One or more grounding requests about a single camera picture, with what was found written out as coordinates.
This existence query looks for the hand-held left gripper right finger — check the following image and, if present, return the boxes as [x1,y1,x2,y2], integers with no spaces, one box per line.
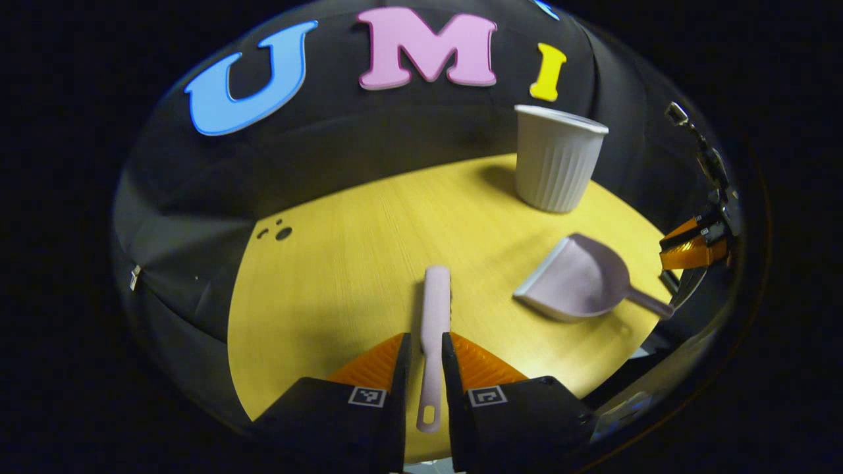
[440,331,597,474]

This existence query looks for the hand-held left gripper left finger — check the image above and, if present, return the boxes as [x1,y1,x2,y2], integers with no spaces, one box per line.
[250,332,412,474]

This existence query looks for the pink dustpan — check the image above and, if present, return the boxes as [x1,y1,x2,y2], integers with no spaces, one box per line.
[512,232,676,323]

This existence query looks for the small pink broom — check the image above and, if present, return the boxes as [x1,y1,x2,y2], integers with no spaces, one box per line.
[416,265,452,434]

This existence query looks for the white ribbed garbage bin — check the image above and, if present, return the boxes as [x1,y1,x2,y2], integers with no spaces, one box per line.
[514,104,610,213]

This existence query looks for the black backdrop cloth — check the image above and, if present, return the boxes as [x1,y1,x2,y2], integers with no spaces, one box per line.
[112,0,745,422]

